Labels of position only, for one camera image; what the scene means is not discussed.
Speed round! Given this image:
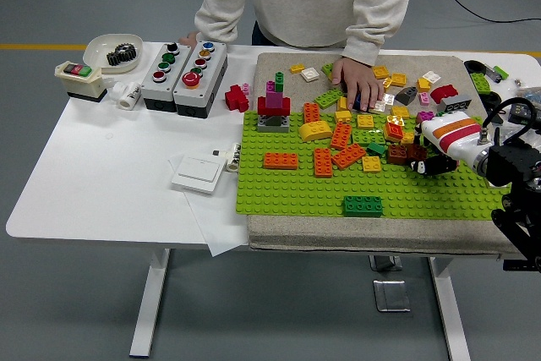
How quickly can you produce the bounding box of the person's left hand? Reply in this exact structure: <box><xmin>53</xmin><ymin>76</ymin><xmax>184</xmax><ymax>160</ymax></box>
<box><xmin>331</xmin><ymin>57</ymin><xmax>385</xmax><ymax>111</ymax></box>

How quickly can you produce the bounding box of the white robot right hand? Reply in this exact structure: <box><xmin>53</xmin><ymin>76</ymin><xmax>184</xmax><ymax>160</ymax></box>
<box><xmin>407</xmin><ymin>111</ymin><xmax>494</xmax><ymax>177</ymax></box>

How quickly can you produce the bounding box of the dark green long brick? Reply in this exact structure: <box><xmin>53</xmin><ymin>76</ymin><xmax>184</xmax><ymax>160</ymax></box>
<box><xmin>342</xmin><ymin>194</ymin><xmax>385</xmax><ymax>218</ymax></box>

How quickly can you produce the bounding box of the grey long brick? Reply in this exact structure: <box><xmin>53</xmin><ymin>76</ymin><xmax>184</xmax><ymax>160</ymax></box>
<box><xmin>440</xmin><ymin>94</ymin><xmax>473</xmax><ymax>114</ymax></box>

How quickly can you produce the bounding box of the red arch brick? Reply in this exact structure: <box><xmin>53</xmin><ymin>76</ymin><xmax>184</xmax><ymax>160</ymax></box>
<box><xmin>430</xmin><ymin>84</ymin><xmax>460</xmax><ymax>105</ymax></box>

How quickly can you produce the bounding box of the orange long brick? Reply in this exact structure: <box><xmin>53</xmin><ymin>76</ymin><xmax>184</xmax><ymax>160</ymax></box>
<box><xmin>313</xmin><ymin>145</ymin><xmax>335</xmax><ymax>178</ymax></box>
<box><xmin>330</xmin><ymin>120</ymin><xmax>353</xmax><ymax>150</ymax></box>
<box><xmin>331</xmin><ymin>141</ymin><xmax>368</xmax><ymax>169</ymax></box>
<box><xmin>263</xmin><ymin>150</ymin><xmax>299</xmax><ymax>169</ymax></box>
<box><xmin>303</xmin><ymin>101</ymin><xmax>323</xmax><ymax>123</ymax></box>

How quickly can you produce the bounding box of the orange and yellow brick stack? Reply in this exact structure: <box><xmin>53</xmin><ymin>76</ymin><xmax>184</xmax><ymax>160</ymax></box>
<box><xmin>383</xmin><ymin>120</ymin><xmax>405</xmax><ymax>143</ymax></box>

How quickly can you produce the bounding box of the yellow arch brick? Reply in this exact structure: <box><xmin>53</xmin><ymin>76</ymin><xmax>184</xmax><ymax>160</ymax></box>
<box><xmin>298</xmin><ymin>119</ymin><xmax>333</xmax><ymax>142</ymax></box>

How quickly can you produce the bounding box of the red cross-shaped brick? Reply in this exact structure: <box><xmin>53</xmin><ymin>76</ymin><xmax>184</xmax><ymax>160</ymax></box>
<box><xmin>224</xmin><ymin>85</ymin><xmax>250</xmax><ymax>113</ymax></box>

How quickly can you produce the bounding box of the wide red brick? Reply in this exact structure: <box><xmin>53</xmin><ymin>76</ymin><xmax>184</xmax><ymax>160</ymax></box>
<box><xmin>257</xmin><ymin>94</ymin><xmax>292</xmax><ymax>116</ymax></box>

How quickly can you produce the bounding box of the light grey base brick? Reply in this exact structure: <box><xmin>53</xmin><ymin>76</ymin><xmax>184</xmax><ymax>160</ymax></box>
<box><xmin>256</xmin><ymin>113</ymin><xmax>292</xmax><ymax>133</ymax></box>

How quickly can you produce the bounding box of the green studded baseplate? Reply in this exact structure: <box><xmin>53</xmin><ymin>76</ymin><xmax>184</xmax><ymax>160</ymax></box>
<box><xmin>235</xmin><ymin>109</ymin><xmax>511</xmax><ymax>219</ymax></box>

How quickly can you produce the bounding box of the grey emergency stop box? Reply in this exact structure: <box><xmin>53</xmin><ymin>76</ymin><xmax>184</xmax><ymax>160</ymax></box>
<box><xmin>172</xmin><ymin>40</ymin><xmax>230</xmax><ymax>119</ymax></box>

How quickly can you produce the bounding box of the grey four-button box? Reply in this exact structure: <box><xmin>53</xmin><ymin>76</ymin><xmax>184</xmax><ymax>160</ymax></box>
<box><xmin>140</xmin><ymin>42</ymin><xmax>194</xmax><ymax>114</ymax></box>

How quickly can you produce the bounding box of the black display device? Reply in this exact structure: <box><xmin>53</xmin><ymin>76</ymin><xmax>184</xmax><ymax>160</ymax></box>
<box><xmin>508</xmin><ymin>102</ymin><xmax>541</xmax><ymax>126</ymax></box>

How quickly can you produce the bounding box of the white pipe fitting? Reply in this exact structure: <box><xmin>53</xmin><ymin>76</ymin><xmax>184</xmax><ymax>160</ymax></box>
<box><xmin>110</xmin><ymin>80</ymin><xmax>144</xmax><ymax>111</ymax></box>

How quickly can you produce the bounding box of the clear plastic bag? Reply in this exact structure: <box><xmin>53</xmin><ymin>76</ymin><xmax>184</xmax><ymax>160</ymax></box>
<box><xmin>510</xmin><ymin>85</ymin><xmax>541</xmax><ymax>107</ymax></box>

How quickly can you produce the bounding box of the grey-brown mat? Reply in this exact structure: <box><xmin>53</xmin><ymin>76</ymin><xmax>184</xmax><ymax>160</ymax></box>
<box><xmin>247</xmin><ymin>52</ymin><xmax>529</xmax><ymax>255</ymax></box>

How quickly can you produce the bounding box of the white bowl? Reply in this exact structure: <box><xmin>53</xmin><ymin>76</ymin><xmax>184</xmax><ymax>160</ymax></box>
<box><xmin>83</xmin><ymin>33</ymin><xmax>145</xmax><ymax>75</ymax></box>

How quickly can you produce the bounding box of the white printed cylinder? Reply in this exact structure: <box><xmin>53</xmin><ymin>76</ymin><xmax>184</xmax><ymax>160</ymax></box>
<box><xmin>225</xmin><ymin>143</ymin><xmax>243</xmax><ymax>174</ymax></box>

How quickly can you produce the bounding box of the small metal floor plate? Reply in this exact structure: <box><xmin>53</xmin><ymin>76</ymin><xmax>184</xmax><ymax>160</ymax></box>
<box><xmin>369</xmin><ymin>254</ymin><xmax>405</xmax><ymax>273</ymax></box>

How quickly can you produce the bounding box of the black table control panel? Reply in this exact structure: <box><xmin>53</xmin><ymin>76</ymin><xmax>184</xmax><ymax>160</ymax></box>
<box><xmin>502</xmin><ymin>259</ymin><xmax>541</xmax><ymax>273</ymax></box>

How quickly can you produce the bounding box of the white paper sheet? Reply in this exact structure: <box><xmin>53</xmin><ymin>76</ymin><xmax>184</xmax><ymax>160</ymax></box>
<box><xmin>167</xmin><ymin>153</ymin><xmax>250</xmax><ymax>259</ymax></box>

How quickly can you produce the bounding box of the white table leg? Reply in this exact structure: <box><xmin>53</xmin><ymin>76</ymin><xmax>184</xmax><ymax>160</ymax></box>
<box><xmin>128</xmin><ymin>248</ymin><xmax>172</xmax><ymax>358</ymax></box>
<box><xmin>428</xmin><ymin>256</ymin><xmax>473</xmax><ymax>361</ymax></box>

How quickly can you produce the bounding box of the cream red-green switch box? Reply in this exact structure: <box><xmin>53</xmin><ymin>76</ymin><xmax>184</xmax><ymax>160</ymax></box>
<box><xmin>54</xmin><ymin>60</ymin><xmax>107</xmax><ymax>104</ymax></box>

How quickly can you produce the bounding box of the white wall switch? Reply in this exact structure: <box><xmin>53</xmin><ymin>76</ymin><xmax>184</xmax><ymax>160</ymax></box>
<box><xmin>170</xmin><ymin>156</ymin><xmax>226</xmax><ymax>196</ymax></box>

